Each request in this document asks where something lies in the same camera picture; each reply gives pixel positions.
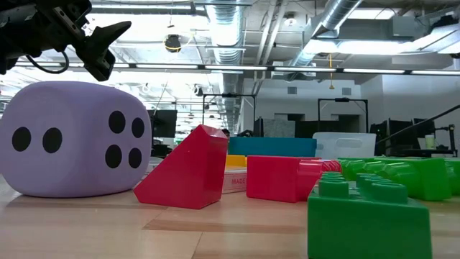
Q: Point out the black background desk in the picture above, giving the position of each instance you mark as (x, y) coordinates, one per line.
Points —
(413, 153)

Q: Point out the large red toy brick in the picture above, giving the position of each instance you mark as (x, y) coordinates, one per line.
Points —
(273, 178)

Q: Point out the dark background monitor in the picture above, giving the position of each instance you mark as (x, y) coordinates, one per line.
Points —
(163, 124)

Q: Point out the pale green cup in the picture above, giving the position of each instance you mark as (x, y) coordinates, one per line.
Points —
(430, 142)

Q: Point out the grey acoustic panel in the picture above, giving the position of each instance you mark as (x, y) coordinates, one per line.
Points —
(278, 128)

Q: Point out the blue plastic bin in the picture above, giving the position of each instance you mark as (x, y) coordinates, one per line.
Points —
(273, 146)

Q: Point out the long green toy brick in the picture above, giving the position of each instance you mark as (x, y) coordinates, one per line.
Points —
(354, 167)

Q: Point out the silver ribbed ceiling duct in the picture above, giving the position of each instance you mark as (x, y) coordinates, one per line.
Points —
(226, 32)
(338, 14)

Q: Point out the dark green toy brick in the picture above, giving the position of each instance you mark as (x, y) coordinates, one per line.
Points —
(359, 230)

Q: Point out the small yellow toy brick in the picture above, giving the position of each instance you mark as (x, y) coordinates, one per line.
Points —
(235, 160)

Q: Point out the red sloped toy brick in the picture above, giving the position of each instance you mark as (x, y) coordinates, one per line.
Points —
(187, 172)

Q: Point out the long ceiling light rail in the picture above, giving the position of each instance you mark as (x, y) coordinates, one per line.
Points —
(233, 67)

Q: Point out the purple foam die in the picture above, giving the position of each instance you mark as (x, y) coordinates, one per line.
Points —
(72, 108)

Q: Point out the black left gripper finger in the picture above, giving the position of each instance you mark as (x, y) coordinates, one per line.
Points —
(102, 46)

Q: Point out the clear plastic bin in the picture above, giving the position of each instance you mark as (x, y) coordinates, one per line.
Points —
(345, 144)

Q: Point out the small green toy brick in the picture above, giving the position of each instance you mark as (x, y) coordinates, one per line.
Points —
(427, 180)
(454, 176)

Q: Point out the black ceiling-hung device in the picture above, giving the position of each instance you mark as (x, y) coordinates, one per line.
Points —
(173, 43)

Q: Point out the black gantry frame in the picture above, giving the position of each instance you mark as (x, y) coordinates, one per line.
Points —
(341, 99)
(230, 95)

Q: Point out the grey wall vent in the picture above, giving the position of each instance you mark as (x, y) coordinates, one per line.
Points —
(346, 91)
(292, 90)

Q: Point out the person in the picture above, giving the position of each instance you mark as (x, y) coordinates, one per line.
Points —
(225, 132)

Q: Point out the red white playing card box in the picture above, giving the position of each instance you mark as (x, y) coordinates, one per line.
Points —
(233, 187)

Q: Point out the thin black slanted bar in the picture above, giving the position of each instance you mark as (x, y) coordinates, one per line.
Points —
(417, 125)

